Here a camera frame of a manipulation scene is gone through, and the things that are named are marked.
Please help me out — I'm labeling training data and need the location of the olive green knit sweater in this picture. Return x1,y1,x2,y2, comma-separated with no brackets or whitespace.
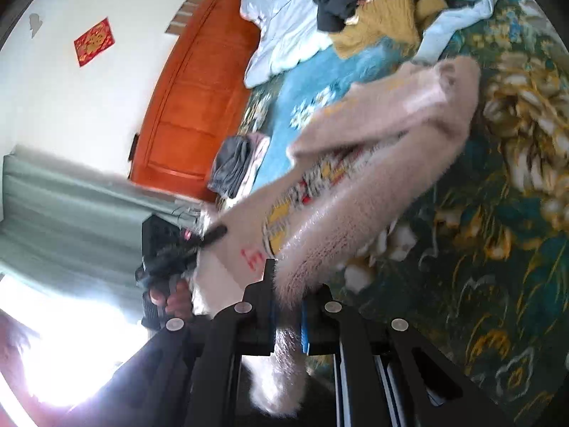
329,0,447,60

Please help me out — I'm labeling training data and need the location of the red paper wall decoration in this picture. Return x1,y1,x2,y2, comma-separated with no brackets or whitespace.
73,17,115,67

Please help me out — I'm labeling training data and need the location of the person's left hand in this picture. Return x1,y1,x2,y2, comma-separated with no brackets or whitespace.
149,279,193,321

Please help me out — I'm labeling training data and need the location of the folded pink garment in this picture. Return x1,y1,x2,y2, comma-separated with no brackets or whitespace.
236,132,271,199

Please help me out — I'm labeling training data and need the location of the light blue floral quilt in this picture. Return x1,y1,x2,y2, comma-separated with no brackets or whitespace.
240,0,498,89

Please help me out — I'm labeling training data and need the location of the beige fuzzy patterned sweater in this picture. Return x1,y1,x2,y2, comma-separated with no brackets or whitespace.
194,56,481,417

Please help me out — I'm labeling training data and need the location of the orange wooden headboard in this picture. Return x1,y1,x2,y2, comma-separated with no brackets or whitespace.
129,0,260,202

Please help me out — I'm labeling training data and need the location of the floral green gold bedspread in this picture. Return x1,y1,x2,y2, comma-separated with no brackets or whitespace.
235,0,569,427

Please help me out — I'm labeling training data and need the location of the folded dark grey garment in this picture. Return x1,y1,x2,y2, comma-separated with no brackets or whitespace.
207,135,254,199

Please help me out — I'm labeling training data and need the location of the green curtain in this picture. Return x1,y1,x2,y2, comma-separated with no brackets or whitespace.
1,151,201,312

